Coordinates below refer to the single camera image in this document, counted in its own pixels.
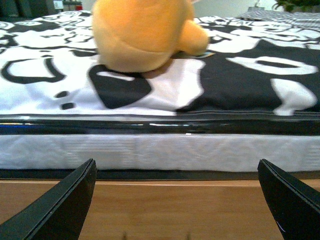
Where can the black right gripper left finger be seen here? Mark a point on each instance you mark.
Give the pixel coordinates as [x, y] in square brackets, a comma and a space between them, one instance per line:
[60, 213]

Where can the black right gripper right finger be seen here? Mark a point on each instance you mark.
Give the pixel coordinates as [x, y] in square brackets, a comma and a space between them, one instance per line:
[294, 205]

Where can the white mattress with black trim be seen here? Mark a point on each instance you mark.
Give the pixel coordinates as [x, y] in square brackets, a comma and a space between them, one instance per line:
[127, 147]

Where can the black and white patterned blanket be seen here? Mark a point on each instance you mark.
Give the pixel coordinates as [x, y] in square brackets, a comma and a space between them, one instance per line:
[49, 66]

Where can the grey checkered pillow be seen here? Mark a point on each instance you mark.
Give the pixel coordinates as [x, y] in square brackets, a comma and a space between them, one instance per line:
[307, 20]

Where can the orange plush toy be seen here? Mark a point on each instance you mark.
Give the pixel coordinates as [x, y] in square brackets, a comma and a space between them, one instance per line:
[136, 36]

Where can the green potted plant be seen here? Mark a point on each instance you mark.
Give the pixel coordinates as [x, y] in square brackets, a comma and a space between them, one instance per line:
[292, 6]

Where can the wooden bed frame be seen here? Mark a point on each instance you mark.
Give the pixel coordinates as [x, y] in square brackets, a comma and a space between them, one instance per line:
[179, 210]

